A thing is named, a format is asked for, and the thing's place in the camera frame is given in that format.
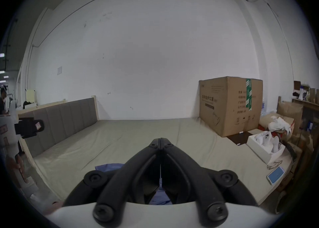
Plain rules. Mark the eyeglasses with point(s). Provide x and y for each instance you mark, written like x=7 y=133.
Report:
x=274 y=165

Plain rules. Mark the large brown cardboard carton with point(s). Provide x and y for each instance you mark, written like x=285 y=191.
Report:
x=224 y=107

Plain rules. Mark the grey padded headboard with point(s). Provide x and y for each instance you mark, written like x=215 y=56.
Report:
x=62 y=119

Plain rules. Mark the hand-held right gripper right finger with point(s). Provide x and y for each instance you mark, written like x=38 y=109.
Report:
x=184 y=164

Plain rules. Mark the white open box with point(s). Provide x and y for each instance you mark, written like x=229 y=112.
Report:
x=259 y=151

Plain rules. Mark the dark blue garment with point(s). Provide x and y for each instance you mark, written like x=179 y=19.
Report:
x=109 y=167

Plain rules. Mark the white hand controller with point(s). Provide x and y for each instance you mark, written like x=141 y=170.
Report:
x=263 y=137
x=275 y=144

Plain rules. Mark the bed with beige sheet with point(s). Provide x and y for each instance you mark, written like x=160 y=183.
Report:
x=119 y=137

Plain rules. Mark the wooden shelf with clutter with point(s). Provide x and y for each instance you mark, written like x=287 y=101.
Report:
x=307 y=112

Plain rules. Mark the person's left hand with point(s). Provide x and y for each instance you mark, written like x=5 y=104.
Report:
x=16 y=168

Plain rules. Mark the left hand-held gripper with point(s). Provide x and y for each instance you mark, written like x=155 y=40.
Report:
x=27 y=128

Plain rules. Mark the pale blue phone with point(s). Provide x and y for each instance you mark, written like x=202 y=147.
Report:
x=275 y=176

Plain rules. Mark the dark brown board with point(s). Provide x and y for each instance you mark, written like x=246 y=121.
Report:
x=240 y=137

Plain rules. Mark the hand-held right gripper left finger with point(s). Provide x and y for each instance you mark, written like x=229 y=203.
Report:
x=139 y=162

